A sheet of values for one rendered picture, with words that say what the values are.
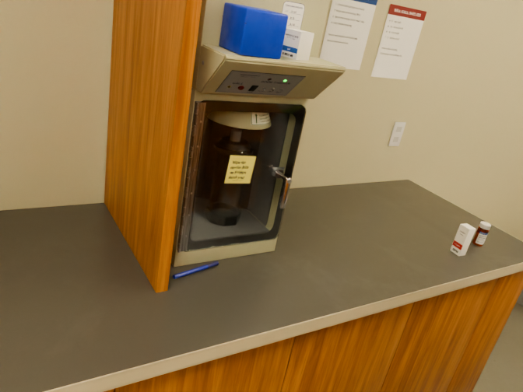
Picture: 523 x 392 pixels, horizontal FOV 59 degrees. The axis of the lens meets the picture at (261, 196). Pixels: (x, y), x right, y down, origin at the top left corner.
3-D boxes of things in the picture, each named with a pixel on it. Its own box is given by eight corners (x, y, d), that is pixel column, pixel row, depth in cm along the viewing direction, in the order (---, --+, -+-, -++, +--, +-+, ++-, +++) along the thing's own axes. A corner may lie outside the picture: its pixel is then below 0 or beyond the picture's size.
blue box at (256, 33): (218, 46, 100) (224, 1, 97) (257, 50, 105) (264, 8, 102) (240, 55, 93) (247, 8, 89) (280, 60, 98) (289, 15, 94)
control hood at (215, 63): (194, 89, 103) (200, 43, 99) (309, 96, 120) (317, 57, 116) (216, 104, 94) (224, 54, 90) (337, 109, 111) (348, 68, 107)
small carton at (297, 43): (278, 54, 105) (283, 27, 102) (292, 55, 109) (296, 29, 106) (295, 60, 102) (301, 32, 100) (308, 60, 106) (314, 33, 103)
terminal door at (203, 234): (178, 251, 120) (198, 99, 104) (276, 237, 136) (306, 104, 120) (180, 253, 119) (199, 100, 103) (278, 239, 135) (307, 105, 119)
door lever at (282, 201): (277, 200, 128) (269, 201, 127) (283, 169, 125) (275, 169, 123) (287, 209, 124) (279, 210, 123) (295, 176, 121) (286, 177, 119)
